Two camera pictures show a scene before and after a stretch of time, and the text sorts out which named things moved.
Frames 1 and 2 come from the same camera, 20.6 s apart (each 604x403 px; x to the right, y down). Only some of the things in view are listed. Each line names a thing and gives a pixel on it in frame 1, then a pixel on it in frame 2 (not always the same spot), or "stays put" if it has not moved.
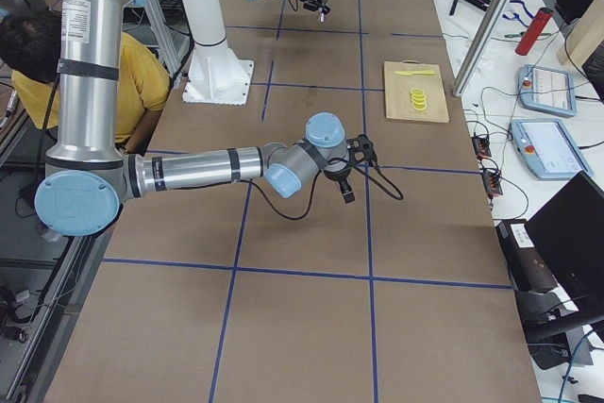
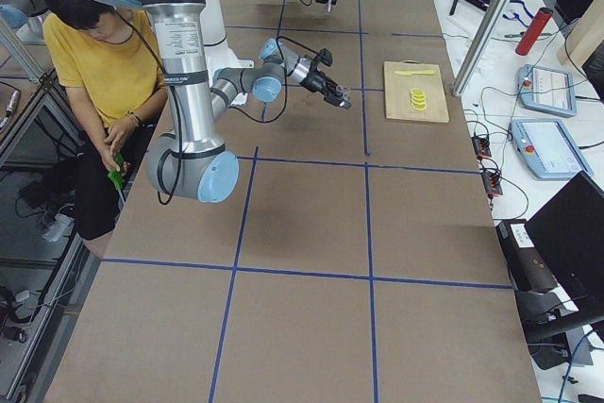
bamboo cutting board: [397, 89] stays put
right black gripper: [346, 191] → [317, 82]
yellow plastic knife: [410, 73] stays put
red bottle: [534, 31] stays put
